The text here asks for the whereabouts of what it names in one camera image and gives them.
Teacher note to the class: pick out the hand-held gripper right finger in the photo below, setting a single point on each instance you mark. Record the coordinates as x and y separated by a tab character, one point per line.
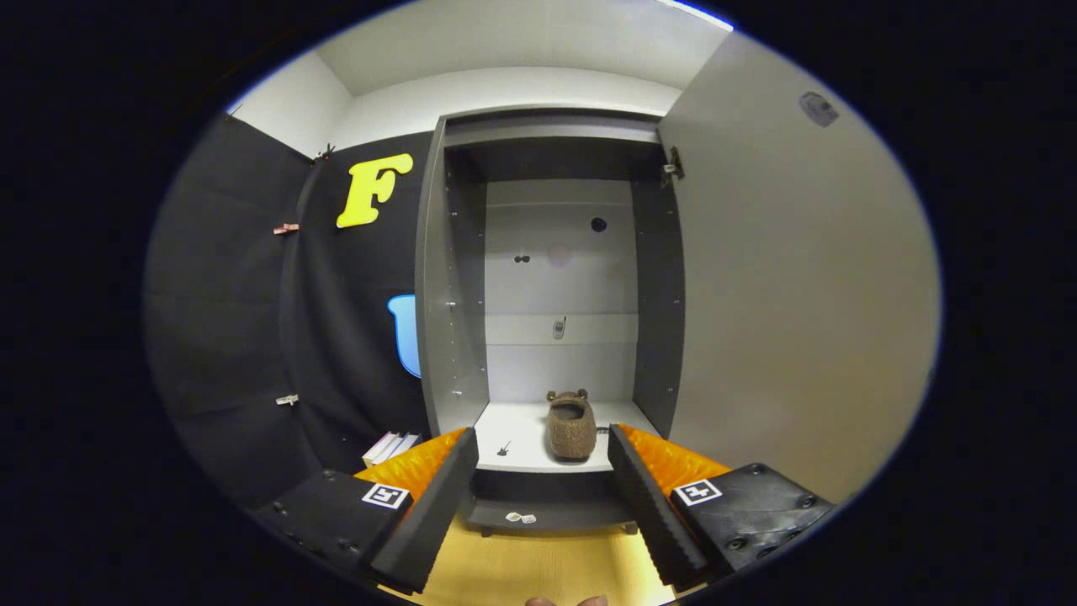
648	513

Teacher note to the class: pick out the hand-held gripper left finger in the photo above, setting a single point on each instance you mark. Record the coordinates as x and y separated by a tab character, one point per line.
433	513

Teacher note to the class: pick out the brown fuzzy bear-ear shoe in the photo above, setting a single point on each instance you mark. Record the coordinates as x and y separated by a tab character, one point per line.
570	429

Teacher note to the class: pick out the dark grey shoe cabinet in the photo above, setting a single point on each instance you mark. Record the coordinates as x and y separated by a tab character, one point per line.
454	295

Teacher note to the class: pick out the blue book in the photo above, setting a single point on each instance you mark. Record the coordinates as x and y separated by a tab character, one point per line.
405	444

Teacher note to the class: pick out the beige book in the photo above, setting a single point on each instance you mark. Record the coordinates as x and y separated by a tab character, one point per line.
380	449

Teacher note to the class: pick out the white clothes peg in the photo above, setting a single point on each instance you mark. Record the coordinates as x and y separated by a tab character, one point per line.
288	399

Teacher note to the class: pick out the black backdrop cloth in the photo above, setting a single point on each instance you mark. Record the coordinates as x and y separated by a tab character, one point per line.
227	337

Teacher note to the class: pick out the pink clothes peg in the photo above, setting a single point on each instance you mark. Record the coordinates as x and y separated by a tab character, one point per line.
286	229

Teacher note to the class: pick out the black binder clip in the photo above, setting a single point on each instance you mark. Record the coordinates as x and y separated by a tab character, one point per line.
325	153

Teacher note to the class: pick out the long ceiling light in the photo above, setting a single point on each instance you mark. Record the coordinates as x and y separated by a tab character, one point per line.
698	13

